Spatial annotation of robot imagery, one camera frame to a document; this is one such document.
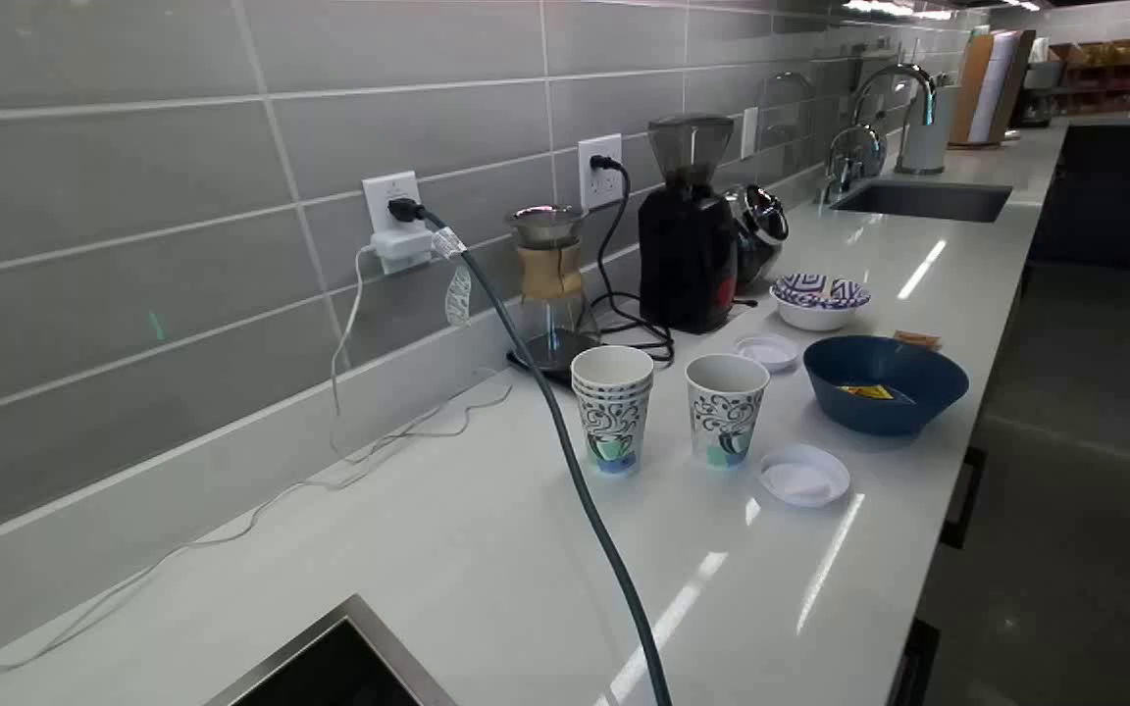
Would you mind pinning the under-shelf light strip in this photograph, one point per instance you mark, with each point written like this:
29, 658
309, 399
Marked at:
899, 8

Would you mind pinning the white canister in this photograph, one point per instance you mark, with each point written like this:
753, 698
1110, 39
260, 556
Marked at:
924, 140

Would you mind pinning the green labelled can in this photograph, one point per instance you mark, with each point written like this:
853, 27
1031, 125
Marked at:
728, 417

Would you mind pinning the steel sink basin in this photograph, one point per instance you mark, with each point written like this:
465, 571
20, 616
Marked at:
924, 200

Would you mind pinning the patterned paper cup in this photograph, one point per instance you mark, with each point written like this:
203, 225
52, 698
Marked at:
614, 414

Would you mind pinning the white round plate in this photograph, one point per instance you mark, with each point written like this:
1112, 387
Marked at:
806, 477

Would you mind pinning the white blue patterned bowl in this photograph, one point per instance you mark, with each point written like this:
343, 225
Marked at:
822, 308

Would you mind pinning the dark lower cabinet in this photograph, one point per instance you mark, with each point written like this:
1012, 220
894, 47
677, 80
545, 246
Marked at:
984, 395

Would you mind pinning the snack rack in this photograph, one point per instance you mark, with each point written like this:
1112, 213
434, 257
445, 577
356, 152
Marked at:
1101, 73

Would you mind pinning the black coffee grinder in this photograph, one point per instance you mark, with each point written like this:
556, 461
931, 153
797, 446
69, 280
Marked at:
686, 247

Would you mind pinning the chrome kettle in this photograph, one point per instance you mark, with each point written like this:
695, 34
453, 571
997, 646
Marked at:
762, 227

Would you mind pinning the white plastic lid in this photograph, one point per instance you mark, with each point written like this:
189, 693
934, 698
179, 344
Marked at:
766, 354

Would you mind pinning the white wall outlet with adapter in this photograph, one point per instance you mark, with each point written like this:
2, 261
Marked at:
390, 188

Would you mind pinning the yellow item in bowl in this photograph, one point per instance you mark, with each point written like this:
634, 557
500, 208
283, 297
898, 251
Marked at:
870, 390

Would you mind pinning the black coffee scale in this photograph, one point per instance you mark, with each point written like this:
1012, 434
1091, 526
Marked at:
551, 354

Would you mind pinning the chrome faucet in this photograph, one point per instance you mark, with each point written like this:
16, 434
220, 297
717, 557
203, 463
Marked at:
853, 157

